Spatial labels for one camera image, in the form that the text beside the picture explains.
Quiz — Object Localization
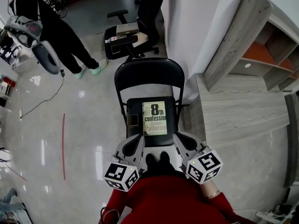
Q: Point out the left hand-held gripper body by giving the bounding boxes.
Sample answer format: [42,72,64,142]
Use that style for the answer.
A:
[102,156,145,191]

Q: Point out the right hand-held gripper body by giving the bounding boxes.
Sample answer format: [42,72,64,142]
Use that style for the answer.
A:
[181,147,224,185]

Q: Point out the yellow paperback book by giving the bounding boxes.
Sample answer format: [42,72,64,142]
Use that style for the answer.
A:
[142,101,168,136]

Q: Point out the person's right forearm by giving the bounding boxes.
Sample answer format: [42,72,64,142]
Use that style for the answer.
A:
[200,180,235,218]

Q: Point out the grey wooden desk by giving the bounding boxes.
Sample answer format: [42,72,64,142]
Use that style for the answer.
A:
[179,73,290,149]

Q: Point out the person's legs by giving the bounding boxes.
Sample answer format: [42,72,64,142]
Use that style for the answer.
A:
[142,151,185,178]

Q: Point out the person's red top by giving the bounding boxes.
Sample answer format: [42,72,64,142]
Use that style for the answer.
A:
[100,175,234,224]

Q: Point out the red floor tape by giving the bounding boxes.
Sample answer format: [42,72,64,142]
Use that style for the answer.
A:
[62,113,66,181]

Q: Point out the black folding chair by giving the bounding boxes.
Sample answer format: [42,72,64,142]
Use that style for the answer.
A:
[114,57,185,148]

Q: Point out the grey door step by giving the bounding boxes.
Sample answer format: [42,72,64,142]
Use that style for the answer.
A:
[284,93,299,189]

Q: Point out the black office chair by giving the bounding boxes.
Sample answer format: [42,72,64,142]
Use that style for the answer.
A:
[104,9,161,60]

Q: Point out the white paper sheets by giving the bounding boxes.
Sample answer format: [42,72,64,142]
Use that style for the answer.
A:
[130,31,150,48]

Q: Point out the grey wooden shelf hutch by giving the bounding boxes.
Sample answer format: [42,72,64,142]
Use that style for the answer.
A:
[204,0,299,93]

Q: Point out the grey wearable device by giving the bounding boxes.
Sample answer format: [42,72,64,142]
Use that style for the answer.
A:
[4,16,60,76]

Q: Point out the cardboard box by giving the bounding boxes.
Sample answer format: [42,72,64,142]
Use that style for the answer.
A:
[116,22,140,36]

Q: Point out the gold bracelet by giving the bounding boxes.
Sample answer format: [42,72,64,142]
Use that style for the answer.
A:
[205,189,221,199]

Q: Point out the black cable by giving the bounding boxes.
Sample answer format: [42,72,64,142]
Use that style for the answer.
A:
[20,70,65,120]

